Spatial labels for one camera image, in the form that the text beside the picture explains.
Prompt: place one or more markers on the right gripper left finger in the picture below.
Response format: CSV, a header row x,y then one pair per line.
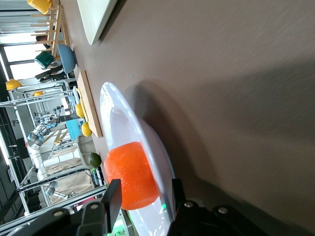
x,y
114,196

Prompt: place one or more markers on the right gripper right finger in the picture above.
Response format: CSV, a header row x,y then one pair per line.
x,y
177,196

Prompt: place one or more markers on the orange fruit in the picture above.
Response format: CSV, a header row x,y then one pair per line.
x,y
130,172

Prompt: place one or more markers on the pale lavender plate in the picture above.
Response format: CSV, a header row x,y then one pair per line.
x,y
123,123

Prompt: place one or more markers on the dark green lime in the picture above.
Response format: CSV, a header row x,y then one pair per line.
x,y
95,159

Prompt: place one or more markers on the grey compartment tray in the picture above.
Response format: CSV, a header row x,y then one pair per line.
x,y
85,150

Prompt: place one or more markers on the yellow lemon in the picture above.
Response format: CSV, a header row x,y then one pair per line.
x,y
79,110
86,129

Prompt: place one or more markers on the teal box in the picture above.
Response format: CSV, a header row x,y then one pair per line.
x,y
73,129

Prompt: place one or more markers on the wooden cutting board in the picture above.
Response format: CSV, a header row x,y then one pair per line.
x,y
89,103

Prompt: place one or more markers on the grey blue background robot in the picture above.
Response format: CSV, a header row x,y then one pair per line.
x,y
37,136

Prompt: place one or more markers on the yellow hard hat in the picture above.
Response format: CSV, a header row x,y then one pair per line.
x,y
38,93
13,84

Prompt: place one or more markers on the blue bowl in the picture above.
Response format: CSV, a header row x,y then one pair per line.
x,y
67,57

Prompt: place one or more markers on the dark green cup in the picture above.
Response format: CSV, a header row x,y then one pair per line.
x,y
44,59

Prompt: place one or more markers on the cream bear print tray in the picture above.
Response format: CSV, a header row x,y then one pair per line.
x,y
96,17

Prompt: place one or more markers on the wooden drying rack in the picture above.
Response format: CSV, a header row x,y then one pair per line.
x,y
57,24

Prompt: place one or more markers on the yellow cup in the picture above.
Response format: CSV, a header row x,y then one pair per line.
x,y
40,5

